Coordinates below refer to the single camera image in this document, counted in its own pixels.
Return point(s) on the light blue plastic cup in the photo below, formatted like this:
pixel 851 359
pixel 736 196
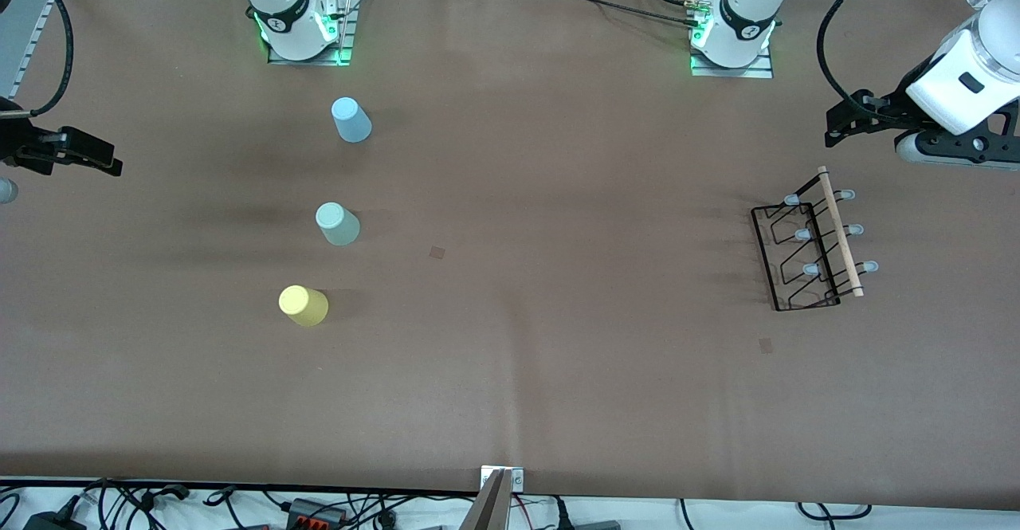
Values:
pixel 351 119

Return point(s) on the pale green plastic cup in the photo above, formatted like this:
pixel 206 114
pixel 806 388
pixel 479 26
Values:
pixel 338 225

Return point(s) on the table cover sheet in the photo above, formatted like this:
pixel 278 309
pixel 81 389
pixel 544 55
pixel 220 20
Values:
pixel 558 370

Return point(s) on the aluminium profile beam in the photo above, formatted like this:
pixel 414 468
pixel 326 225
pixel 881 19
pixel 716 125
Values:
pixel 488 510

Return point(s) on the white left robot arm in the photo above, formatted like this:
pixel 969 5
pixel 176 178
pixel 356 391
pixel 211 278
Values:
pixel 741 20

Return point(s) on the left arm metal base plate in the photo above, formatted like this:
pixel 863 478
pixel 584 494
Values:
pixel 733 72

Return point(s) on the small metal corner bracket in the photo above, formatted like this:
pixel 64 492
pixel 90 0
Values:
pixel 518 479

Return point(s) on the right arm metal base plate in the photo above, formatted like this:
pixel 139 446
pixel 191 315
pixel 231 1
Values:
pixel 344 44

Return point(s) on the yellow plastic cup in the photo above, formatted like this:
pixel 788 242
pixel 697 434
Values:
pixel 303 305

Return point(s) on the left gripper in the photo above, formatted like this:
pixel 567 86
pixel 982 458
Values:
pixel 891 114

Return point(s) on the slotted aluminium edge rail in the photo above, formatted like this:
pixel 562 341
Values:
pixel 36 44

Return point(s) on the black power adapter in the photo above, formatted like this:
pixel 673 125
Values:
pixel 52 522

